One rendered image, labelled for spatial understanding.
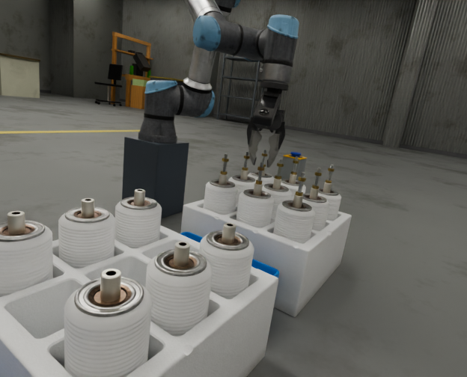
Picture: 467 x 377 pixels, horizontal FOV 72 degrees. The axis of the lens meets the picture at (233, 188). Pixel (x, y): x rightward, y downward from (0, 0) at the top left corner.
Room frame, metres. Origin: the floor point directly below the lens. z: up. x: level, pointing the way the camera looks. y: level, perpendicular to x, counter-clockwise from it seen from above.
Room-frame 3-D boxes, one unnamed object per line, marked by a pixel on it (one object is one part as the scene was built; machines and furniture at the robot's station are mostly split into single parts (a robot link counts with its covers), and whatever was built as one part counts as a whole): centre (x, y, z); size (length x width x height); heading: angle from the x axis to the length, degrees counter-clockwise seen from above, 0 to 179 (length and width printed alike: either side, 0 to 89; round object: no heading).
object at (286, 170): (1.24, -0.22, 0.16); 0.07 x 0.07 x 0.31; 58
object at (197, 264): (0.43, 0.06, 0.25); 0.08 x 0.08 x 0.01
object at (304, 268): (0.96, -0.13, 0.09); 0.39 x 0.39 x 0.18; 58
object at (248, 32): (0.95, 0.00, 0.64); 0.11 x 0.11 x 0.08; 30
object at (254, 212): (0.86, -0.07, 0.16); 0.10 x 0.10 x 0.18
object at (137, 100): (9.08, 2.75, 0.88); 1.36 x 1.21 x 1.76; 151
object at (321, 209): (0.89, -0.23, 0.16); 0.10 x 0.10 x 0.18
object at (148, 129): (1.29, 0.33, 0.35); 0.15 x 0.15 x 0.10
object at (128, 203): (0.66, 0.20, 0.25); 0.08 x 0.08 x 0.01
